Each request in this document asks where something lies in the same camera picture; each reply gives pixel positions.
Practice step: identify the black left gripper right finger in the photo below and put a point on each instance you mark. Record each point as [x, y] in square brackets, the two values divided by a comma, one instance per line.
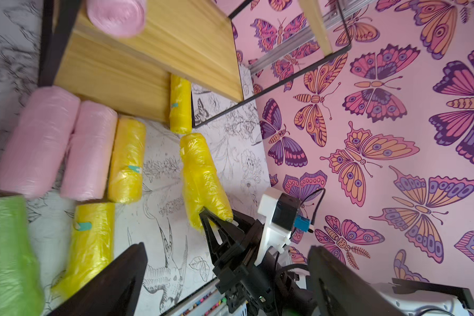
[339, 291]

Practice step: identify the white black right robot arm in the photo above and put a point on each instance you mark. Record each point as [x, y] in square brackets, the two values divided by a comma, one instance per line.
[410, 297]

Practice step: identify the pink roll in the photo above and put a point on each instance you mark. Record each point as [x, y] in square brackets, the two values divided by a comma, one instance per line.
[89, 153]
[118, 18]
[34, 151]

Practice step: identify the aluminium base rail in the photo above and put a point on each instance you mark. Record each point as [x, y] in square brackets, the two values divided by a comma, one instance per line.
[207, 301]

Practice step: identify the wooden three-tier shelf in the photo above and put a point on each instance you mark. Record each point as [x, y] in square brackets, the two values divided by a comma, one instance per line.
[192, 40]

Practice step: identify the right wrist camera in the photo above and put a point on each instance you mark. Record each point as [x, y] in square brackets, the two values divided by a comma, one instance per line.
[282, 218]

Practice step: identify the yellow roll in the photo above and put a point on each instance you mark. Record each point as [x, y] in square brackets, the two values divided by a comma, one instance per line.
[201, 185]
[125, 176]
[91, 249]
[180, 115]

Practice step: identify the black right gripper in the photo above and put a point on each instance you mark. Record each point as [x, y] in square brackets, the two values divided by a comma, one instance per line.
[233, 247]

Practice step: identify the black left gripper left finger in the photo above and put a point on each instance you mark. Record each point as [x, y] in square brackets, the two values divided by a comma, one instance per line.
[114, 291]

